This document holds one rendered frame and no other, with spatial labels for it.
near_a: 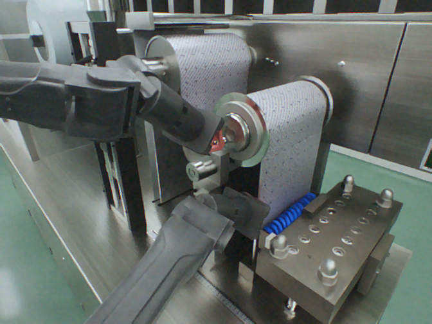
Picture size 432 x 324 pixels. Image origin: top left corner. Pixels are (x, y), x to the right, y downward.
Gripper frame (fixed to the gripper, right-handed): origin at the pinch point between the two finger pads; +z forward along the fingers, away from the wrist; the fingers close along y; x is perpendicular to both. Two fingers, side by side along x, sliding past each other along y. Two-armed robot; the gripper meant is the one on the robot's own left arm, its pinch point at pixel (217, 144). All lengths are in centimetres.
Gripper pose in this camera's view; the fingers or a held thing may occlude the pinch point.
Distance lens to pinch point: 51.5
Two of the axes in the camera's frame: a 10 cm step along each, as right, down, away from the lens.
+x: 4.6, -8.9, 0.2
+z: 5.0, 2.7, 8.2
